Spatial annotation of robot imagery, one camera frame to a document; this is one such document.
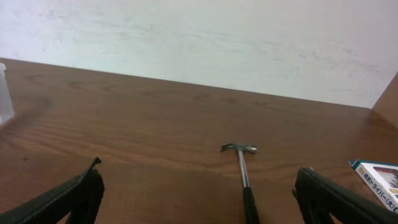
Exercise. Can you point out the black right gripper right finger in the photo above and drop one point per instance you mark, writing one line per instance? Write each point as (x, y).
(321, 200)

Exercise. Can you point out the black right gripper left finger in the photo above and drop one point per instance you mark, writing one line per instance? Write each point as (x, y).
(78, 199)

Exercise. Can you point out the small steel claw hammer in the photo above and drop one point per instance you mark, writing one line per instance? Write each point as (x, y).
(251, 213)

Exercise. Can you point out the clear plastic container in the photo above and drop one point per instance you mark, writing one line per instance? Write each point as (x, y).
(6, 106)

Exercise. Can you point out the blue white screwdriver box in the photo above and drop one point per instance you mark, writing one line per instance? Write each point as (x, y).
(381, 178)

